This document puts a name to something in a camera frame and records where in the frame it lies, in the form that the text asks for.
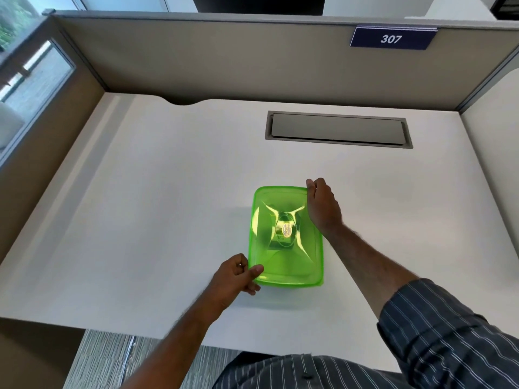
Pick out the person's right hand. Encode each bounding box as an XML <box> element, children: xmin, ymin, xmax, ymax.
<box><xmin>305</xmin><ymin>177</ymin><xmax>345</xmax><ymax>236</ymax></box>

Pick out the person's left hand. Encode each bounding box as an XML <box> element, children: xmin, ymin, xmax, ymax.
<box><xmin>204</xmin><ymin>253</ymin><xmax>265</xmax><ymax>311</ymax></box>

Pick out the green lid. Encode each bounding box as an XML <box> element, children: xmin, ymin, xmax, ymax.
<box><xmin>248</xmin><ymin>185</ymin><xmax>325</xmax><ymax>288</ymax></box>

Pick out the person's left forearm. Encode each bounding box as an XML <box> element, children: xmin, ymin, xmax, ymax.
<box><xmin>121</xmin><ymin>295</ymin><xmax>230</xmax><ymax>389</ymax></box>

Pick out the white desk side divider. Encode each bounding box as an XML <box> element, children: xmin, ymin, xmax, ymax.
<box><xmin>421</xmin><ymin>0</ymin><xmax>498</xmax><ymax>22</ymax></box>
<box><xmin>460</xmin><ymin>68</ymin><xmax>519</xmax><ymax>256</ymax></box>

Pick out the beige desk partition panel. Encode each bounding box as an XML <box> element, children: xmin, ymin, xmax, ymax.
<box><xmin>42</xmin><ymin>10</ymin><xmax>519</xmax><ymax>112</ymax></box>

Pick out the blue desk number sign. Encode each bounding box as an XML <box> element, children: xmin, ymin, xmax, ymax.
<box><xmin>349</xmin><ymin>25</ymin><xmax>438</xmax><ymax>51</ymax></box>

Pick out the black monitor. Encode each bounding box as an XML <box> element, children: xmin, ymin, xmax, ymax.
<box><xmin>190</xmin><ymin>0</ymin><xmax>327</xmax><ymax>17</ymax></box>

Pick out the beige partition with glass window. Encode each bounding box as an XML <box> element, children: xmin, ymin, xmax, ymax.
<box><xmin>0</xmin><ymin>11</ymin><xmax>107</xmax><ymax>389</ymax></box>

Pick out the white plant pot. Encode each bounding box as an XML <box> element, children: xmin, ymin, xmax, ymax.
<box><xmin>0</xmin><ymin>103</ymin><xmax>26</xmax><ymax>150</ymax></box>

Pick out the black mesh office chair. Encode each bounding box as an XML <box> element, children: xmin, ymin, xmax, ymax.
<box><xmin>489</xmin><ymin>0</ymin><xmax>519</xmax><ymax>22</ymax></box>

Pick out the green potted plant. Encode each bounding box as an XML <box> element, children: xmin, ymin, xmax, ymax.
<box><xmin>0</xmin><ymin>0</ymin><xmax>35</xmax><ymax>51</ymax></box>

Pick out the grey desk cable hatch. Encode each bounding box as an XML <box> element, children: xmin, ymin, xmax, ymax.
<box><xmin>265</xmin><ymin>110</ymin><xmax>414</xmax><ymax>150</ymax></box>

